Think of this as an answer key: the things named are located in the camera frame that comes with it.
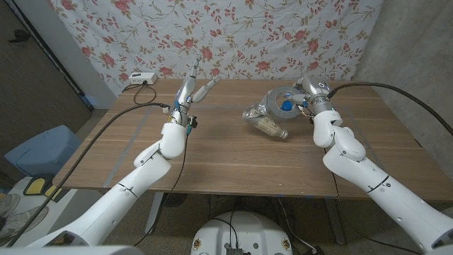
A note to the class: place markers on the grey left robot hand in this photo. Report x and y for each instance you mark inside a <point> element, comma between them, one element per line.
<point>185,95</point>

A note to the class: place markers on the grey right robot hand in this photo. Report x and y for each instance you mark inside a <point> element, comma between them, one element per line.
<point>313,93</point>

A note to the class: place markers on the grey duct tape roll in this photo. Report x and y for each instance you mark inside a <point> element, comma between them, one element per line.
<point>277,102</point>

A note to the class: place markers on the cream plastic drink bottle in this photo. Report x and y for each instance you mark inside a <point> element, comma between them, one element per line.
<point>265,123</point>

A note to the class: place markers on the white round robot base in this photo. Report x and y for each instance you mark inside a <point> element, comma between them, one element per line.
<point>247,230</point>

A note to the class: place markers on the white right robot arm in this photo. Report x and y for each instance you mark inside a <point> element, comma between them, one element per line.
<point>371,177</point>

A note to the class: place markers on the blue bottle cap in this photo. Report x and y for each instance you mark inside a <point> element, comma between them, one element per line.
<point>286,105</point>

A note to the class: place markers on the white power adapter box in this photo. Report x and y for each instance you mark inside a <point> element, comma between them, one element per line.
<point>142,78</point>

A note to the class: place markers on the floral backdrop cloth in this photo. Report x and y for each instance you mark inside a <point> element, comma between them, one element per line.
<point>212,35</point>

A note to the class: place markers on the white table leg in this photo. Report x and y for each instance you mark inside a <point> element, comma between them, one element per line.
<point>155,212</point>
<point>335,219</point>

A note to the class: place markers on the blue plastic bin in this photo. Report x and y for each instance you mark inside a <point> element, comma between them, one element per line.
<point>42,148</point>

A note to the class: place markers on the yellow black slipper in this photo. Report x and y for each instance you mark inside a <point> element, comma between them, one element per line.
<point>35,186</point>
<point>53,192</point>

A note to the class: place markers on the white floor platform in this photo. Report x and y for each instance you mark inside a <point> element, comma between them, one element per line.
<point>53,212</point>

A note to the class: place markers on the black door hook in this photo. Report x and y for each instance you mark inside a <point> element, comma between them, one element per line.
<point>19,35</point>

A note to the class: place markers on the grey sneaker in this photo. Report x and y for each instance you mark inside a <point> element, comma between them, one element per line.
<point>8,203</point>
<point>21,221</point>

